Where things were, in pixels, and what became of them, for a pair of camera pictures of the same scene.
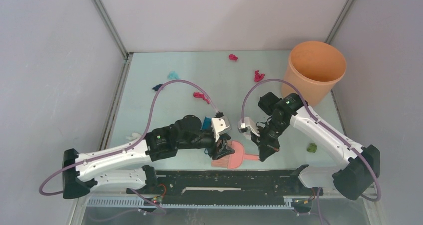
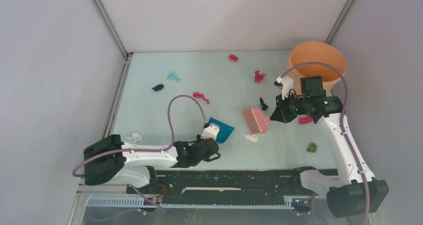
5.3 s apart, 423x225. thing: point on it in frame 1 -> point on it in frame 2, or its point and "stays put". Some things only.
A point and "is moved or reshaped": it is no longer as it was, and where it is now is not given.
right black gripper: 266,147 -> 281,113
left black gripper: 223,150 -> 198,139
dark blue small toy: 155,88 stays put
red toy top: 233,57 stays put
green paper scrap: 312,147 stays put
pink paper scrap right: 258,77 stays put
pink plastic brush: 235,160 is moved or reshaped
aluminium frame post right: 343,14 stays put
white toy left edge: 134,135 stays put
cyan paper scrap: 173,75 stays put
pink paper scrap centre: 198,95 stays put
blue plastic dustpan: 207,123 is moved or reshaped
